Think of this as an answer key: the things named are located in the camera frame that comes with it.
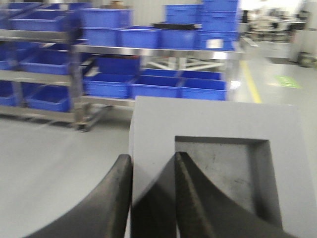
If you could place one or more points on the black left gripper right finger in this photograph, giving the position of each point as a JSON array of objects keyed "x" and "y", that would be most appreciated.
[{"x": 204, "y": 211}]

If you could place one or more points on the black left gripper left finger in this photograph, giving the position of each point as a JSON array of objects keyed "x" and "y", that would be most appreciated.
[{"x": 103, "y": 213}]

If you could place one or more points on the gray square hollow base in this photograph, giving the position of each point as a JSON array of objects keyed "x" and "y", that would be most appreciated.
[{"x": 254, "y": 153}]

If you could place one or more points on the metal rack with bins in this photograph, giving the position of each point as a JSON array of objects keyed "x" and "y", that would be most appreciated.
[{"x": 56, "y": 63}]

